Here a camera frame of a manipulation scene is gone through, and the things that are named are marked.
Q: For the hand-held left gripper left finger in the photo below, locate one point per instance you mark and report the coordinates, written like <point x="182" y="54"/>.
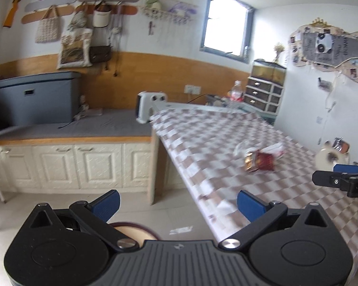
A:
<point x="107" y="205"/>

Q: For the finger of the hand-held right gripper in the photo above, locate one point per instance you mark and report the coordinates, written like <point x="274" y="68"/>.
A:
<point x="327" y="179"/>
<point x="347" y="168"/>

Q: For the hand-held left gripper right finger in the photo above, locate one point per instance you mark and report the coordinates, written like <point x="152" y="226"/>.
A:
<point x="250" y="205"/>

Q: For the red paper box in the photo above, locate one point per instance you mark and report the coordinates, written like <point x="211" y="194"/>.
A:
<point x="260" y="162"/>

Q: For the clear plastic wrapper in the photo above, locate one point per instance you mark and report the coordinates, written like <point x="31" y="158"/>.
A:
<point x="271" y="149"/>

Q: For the dark brown shoulder bag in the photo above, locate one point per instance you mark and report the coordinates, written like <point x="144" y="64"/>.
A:
<point x="101" y="54"/>

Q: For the white cabinet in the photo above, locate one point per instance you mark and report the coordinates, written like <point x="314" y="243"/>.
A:
<point x="62" y="163"/>

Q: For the checkered table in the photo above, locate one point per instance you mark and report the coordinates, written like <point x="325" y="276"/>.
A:
<point x="226" y="131"/>

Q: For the drawer organiser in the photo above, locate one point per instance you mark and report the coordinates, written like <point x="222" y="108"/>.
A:
<point x="262" y="95"/>

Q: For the white space heater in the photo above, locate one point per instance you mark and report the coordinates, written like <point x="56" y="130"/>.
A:
<point x="150" y="107"/>

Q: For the water bottle with red label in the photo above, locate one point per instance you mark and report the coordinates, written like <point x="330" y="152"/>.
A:
<point x="237" y="93"/>

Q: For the glass fish tank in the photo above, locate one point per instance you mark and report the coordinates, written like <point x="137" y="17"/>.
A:
<point x="268" y="73"/>

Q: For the grey storage box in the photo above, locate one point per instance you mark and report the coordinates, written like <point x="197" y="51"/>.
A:
<point x="36" y="98"/>

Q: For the dried flower vase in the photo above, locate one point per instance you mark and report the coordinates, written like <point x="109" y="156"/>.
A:
<point x="279" y="52"/>

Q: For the window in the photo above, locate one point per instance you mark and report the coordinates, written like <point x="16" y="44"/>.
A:
<point x="226" y="26"/>

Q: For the crochet tote bag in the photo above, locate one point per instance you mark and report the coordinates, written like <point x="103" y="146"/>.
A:
<point x="48" y="28"/>

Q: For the white bucket bag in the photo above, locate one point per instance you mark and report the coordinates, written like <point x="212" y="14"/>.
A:
<point x="101" y="18"/>

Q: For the grey cloth bag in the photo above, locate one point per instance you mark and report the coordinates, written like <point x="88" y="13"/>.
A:
<point x="77" y="19"/>

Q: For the green plush toy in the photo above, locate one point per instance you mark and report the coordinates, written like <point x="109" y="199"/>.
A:
<point x="153" y="6"/>

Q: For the purple plush toy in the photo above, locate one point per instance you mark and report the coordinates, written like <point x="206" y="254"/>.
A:
<point x="183" y="9"/>

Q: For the orange toy rifle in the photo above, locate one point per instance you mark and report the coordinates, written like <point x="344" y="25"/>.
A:
<point x="15" y="3"/>

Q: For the small wall hook holder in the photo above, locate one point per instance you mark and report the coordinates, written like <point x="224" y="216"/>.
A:
<point x="324" y="84"/>

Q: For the photo collage wall board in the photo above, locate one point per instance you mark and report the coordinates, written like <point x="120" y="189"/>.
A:
<point x="327" y="47"/>

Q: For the wall socket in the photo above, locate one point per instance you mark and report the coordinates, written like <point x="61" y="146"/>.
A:
<point x="192" y="89"/>

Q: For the wooden skateboard wall rack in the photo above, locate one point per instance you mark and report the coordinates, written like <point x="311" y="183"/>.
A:
<point x="30" y="18"/>

